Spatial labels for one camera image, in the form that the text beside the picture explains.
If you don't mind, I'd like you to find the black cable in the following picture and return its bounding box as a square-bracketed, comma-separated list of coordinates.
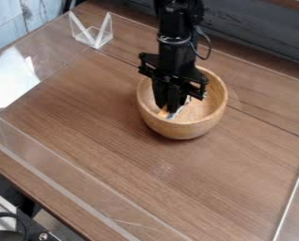
[0, 212, 30, 241]

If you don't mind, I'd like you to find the black metal mount with screw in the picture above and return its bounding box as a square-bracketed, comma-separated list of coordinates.
[13, 210, 91, 241]

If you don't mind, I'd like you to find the brown wooden bowl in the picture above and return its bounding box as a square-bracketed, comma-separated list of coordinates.
[138, 66, 229, 140]

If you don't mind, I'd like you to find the clear acrylic front barrier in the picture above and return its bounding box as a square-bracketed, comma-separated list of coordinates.
[0, 118, 193, 241]

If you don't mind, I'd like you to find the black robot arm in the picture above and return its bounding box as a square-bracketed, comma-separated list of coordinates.
[139, 0, 211, 113]

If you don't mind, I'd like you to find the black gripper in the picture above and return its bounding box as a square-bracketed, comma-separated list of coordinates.
[139, 41, 209, 113]

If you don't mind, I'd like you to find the blue wooden toy fish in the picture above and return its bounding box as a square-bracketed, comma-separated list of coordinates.
[159, 105, 186, 120]

